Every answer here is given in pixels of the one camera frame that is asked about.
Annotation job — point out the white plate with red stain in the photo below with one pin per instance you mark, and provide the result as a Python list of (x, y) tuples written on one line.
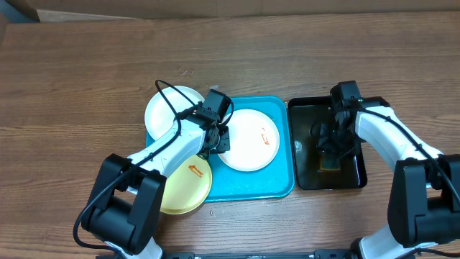
[(254, 141)]

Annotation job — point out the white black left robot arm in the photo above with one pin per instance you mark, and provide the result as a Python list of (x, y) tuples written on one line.
[(124, 205)]

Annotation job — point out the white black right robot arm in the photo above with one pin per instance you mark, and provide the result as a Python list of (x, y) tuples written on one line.
[(423, 210)]

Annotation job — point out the green yellow sponge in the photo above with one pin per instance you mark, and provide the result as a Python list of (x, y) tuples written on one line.
[(330, 161)]

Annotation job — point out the teal plastic tray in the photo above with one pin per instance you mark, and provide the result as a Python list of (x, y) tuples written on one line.
[(276, 180)]

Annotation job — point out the cardboard sheet at back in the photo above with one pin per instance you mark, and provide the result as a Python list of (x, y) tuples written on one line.
[(155, 9)]

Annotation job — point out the black tray with water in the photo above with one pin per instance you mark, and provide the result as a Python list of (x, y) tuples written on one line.
[(305, 114)]

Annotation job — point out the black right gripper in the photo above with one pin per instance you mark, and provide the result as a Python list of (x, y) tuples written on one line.
[(328, 144)]

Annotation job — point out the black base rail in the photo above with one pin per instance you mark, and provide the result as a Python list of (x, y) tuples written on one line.
[(317, 254)]

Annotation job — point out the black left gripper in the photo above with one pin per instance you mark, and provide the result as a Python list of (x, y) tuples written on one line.
[(225, 142)]

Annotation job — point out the yellow plate with orange stain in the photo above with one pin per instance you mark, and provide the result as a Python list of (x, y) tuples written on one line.
[(188, 187)]

